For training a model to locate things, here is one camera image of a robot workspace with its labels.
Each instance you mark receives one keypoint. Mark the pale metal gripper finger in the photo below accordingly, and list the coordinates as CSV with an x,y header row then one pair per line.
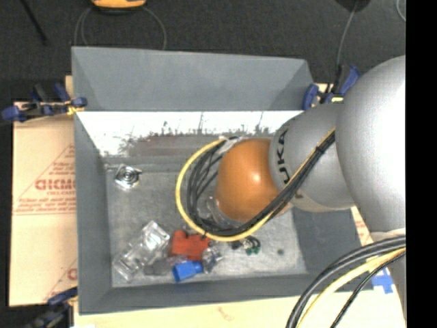
x,y
209,266
215,252

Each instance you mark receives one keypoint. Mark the blue block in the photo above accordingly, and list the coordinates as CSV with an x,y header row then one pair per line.
x,y
186,271

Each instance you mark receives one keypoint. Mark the red-brown flat block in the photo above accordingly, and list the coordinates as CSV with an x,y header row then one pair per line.
x,y
186,245

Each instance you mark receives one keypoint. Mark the brown cardboard board red print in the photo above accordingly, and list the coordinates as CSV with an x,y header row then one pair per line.
x,y
41,238

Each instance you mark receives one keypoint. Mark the dark grey flat piece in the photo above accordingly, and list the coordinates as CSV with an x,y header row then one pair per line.
x,y
157,269

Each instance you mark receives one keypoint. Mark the black cylinder on white bracket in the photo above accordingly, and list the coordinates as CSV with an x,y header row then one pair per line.
x,y
237,245

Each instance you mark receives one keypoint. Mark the clear glass dish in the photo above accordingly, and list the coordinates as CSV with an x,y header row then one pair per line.
x,y
127,176

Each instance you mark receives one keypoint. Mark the grey metal bin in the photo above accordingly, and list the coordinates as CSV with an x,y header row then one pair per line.
x,y
177,80

